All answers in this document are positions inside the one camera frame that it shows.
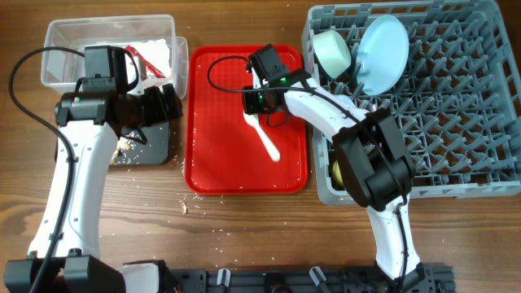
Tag cream plastic spoon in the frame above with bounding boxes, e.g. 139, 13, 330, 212
243, 113, 281, 162

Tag yellow plastic cup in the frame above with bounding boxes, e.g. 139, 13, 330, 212
331, 160, 345, 190

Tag green bowl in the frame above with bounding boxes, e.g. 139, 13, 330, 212
312, 30, 352, 79

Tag red ketchup packet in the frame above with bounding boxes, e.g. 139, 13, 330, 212
125, 46, 166, 81

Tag food scraps rice and peanuts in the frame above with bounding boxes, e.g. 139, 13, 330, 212
108, 136, 164, 167

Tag white napkin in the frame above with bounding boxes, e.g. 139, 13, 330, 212
129, 39, 171, 78

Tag light blue plate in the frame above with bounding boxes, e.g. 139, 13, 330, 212
356, 15, 409, 95

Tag light blue bowl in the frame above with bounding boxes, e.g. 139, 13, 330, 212
333, 94, 368, 115

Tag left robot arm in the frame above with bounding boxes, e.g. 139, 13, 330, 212
3, 46, 182, 292

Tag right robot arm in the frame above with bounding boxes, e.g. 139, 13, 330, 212
243, 45, 424, 292

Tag grey dishwasher rack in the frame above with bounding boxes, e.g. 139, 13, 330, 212
301, 1, 520, 199

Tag red serving tray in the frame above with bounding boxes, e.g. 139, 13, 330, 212
185, 45, 309, 195

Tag black plastic tray bin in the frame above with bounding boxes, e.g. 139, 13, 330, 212
55, 87, 182, 171

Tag clear plastic bin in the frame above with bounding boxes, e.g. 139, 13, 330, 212
41, 15, 189, 98

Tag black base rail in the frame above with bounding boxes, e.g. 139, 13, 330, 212
121, 260, 455, 293

